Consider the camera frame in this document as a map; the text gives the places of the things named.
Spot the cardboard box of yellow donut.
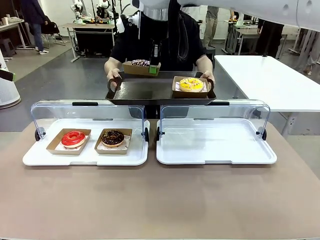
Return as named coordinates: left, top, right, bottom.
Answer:
left=171, top=75, right=211, bottom=99

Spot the chocolate sprinkled donut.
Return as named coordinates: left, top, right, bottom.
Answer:
left=100, top=129, right=125, bottom=148

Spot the dark brown serving tray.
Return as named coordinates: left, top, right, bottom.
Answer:
left=104, top=70, right=217, bottom=106

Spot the black jacket on chair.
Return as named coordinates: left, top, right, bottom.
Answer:
left=41, top=15, right=61, bottom=42

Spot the yellow glazed donut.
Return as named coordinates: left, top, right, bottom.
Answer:
left=178, top=77, right=204, bottom=93

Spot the cardboard box of red donut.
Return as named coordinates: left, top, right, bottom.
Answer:
left=46, top=128, right=92, bottom=156

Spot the paper liner under red donut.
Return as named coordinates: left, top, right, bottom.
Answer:
left=54, top=134, right=90, bottom=152

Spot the white display tray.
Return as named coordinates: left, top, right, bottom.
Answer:
left=22, top=118, right=151, bottom=167
left=156, top=118, right=278, bottom=165

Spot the bystander in khaki trousers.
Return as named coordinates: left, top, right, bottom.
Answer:
left=203, top=6, right=220, bottom=48

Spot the grey plastic stool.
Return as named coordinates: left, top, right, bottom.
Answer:
left=203, top=46, right=216, bottom=66

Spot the paper liner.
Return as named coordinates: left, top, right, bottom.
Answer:
left=54, top=134, right=90, bottom=152
left=96, top=133, right=132, bottom=152
left=174, top=80, right=210, bottom=94

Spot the clear display lid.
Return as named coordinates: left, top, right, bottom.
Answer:
left=159, top=99, right=271, bottom=141
left=29, top=99, right=147, bottom=140

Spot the person in black top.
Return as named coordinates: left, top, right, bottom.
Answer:
left=109, top=11, right=207, bottom=120

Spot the background robot with black stand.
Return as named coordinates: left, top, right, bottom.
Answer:
left=96, top=0, right=112, bottom=20

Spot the grey background workbench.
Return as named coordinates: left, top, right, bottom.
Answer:
left=225, top=19, right=264, bottom=56

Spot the paper liner under chocolate donut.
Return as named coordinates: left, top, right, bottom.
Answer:
left=96, top=133, right=132, bottom=152

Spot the person's right forearm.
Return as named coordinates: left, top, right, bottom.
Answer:
left=104, top=56, right=124, bottom=73

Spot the white background desk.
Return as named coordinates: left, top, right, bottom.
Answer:
left=0, top=18, right=35, bottom=51

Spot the bystander in black clothes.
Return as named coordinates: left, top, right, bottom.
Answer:
left=255, top=18, right=285, bottom=59

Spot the cardboard box of chocolate donut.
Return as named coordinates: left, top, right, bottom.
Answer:
left=94, top=128, right=133, bottom=155

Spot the black cabinet under workbench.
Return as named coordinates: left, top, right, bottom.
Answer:
left=74, top=31, right=116, bottom=55

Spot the bystander in blue jeans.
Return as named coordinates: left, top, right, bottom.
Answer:
left=21, top=0, right=50, bottom=55

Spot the bystander in beige coat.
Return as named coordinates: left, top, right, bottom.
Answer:
left=298, top=27, right=320, bottom=75

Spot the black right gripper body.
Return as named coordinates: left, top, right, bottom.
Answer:
left=146, top=19, right=166, bottom=62

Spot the metal frame chair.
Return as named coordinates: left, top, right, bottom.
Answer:
left=41, top=32, right=68, bottom=50

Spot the person's right hand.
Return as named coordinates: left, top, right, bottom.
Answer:
left=106, top=68, right=124, bottom=93

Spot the background steel-leg workbench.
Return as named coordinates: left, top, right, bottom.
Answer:
left=61, top=23, right=117, bottom=63

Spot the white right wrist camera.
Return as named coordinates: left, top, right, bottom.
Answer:
left=116, top=13, right=141, bottom=40

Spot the small grey stool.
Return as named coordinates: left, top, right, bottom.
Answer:
left=0, top=38, right=17, bottom=59

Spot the red glazed donut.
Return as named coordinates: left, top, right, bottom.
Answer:
left=61, top=130, right=87, bottom=149

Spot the person's left hand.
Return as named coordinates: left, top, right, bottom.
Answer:
left=199, top=70, right=216, bottom=91

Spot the large white table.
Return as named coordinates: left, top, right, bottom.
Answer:
left=214, top=55, right=320, bottom=137

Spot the person's left forearm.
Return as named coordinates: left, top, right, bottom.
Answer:
left=195, top=54, right=214, bottom=75

